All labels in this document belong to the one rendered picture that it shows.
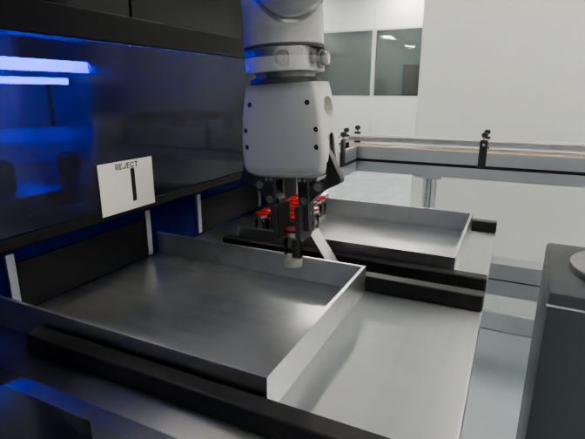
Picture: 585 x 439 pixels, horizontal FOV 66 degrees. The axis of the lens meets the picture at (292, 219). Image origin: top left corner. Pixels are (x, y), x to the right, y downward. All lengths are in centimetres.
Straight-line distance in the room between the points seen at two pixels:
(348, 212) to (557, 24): 152
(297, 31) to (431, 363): 34
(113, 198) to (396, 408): 38
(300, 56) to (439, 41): 183
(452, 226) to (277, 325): 48
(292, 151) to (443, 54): 183
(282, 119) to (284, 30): 8
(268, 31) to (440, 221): 55
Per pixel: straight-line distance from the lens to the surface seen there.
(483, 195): 229
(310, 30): 48
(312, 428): 35
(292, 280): 62
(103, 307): 59
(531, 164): 165
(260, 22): 47
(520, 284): 177
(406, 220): 91
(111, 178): 56
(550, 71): 224
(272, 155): 49
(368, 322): 53
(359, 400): 41
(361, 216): 93
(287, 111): 48
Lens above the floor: 113
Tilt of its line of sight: 16 degrees down
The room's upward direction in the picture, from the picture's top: straight up
